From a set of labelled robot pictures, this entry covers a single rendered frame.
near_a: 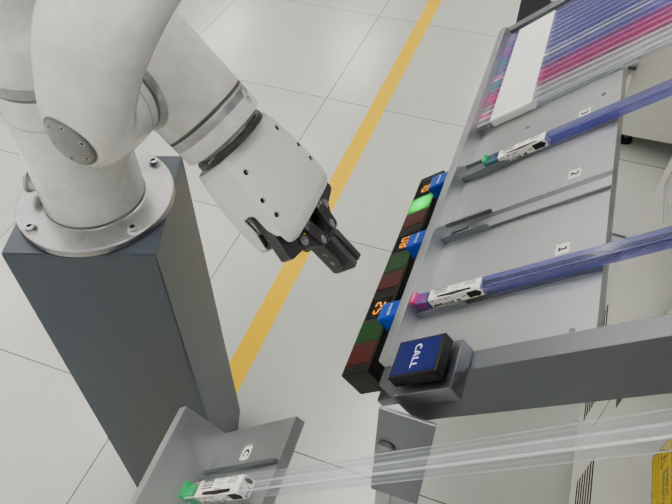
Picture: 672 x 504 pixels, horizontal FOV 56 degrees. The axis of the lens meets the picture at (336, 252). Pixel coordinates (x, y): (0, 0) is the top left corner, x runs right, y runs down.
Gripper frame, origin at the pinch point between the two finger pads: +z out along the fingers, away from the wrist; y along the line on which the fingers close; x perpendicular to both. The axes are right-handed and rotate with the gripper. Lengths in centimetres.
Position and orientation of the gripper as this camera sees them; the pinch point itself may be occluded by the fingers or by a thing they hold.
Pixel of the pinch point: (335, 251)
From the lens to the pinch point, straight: 63.6
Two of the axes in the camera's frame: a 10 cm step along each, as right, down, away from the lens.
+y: -3.4, 7.0, -6.3
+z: 6.3, 6.7, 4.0
